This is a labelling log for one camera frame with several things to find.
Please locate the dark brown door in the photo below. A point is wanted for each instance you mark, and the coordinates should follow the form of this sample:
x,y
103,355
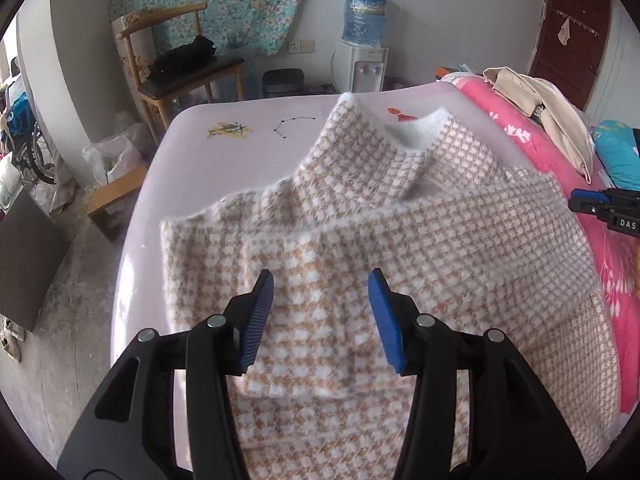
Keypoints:
x,y
571,45

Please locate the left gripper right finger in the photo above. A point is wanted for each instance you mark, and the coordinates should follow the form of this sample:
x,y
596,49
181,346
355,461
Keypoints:
x,y
515,429

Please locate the small wooden stool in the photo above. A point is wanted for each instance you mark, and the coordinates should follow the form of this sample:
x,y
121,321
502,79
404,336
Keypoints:
x,y
111,206

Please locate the lilac printed bed sheet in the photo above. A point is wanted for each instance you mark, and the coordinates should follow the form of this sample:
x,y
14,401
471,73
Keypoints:
x,y
209,151

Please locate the blue water bottle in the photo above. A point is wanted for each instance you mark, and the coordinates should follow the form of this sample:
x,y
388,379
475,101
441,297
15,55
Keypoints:
x,y
364,22

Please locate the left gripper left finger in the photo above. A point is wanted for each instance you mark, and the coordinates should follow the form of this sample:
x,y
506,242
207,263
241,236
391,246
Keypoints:
x,y
126,431

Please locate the beige white houndstooth coat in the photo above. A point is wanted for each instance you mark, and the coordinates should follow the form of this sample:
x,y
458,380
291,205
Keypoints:
x,y
474,243

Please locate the black garment on chair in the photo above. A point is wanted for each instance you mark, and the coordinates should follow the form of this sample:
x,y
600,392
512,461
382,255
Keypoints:
x,y
184,59

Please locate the white water dispenser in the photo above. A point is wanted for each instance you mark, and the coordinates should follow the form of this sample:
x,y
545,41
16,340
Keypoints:
x,y
358,69

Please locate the clear plastic bag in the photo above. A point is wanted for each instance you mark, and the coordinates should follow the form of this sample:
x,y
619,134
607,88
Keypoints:
x,y
118,155

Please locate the black waste bin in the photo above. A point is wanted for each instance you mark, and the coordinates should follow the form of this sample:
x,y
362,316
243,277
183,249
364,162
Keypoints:
x,y
283,82

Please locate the teal pillow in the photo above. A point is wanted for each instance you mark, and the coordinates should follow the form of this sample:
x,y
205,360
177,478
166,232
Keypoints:
x,y
617,146

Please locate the pink floral blanket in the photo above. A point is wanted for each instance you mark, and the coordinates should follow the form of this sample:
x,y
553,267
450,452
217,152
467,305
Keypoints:
x,y
614,253

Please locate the blue bicycle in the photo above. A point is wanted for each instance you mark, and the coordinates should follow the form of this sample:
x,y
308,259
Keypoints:
x,y
22,137

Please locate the wooden chair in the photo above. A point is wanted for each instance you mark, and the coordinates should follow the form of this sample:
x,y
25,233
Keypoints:
x,y
161,92

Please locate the dark grey cabinet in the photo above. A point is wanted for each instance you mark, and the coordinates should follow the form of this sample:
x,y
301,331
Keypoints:
x,y
32,249

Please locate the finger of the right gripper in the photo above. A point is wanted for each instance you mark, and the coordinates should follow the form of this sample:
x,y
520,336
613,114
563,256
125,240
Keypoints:
x,y
588,202

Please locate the white wall socket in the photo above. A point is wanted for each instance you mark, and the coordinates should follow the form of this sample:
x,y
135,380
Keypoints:
x,y
302,46

